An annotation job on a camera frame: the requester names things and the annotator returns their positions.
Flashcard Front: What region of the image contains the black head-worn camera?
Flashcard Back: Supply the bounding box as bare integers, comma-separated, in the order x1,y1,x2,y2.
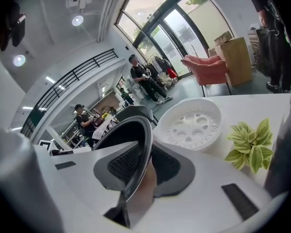
11,13,27,48

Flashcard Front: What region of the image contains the clothes rack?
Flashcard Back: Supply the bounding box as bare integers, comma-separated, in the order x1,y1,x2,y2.
149,54,179,82

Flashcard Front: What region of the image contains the round ceiling light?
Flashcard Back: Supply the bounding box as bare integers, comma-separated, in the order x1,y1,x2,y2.
12,54,27,67
71,15,84,27

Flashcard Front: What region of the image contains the small green leafy plant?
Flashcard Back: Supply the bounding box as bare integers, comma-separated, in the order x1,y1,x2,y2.
224,117,275,174

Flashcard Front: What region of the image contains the black balcony railing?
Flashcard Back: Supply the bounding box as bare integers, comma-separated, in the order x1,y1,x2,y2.
20,49,119,138

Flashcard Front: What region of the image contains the pink armchair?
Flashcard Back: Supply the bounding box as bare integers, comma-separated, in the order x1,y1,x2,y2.
180,54,230,86

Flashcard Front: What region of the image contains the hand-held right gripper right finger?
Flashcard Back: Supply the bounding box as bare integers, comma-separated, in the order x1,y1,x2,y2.
130,142,289,233

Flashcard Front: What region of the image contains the black chair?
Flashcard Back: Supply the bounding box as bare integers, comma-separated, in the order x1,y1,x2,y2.
116,104,158,126

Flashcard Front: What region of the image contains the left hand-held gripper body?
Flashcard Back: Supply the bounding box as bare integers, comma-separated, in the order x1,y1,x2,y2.
38,141,92,156

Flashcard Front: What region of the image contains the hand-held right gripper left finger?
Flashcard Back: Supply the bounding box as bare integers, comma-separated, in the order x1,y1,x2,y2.
52,141,139,233

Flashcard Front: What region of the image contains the large cardboard box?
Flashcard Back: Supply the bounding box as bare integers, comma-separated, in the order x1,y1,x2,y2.
214,36,253,87

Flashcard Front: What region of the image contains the dark grey bowl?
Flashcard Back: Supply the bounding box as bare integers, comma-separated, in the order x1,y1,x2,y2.
92,115,158,203

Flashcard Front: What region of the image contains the white steamer tray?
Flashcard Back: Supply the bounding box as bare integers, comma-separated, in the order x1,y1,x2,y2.
157,98,223,151

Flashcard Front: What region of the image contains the small cardboard box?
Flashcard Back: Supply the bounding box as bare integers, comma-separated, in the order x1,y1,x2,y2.
213,32,233,46

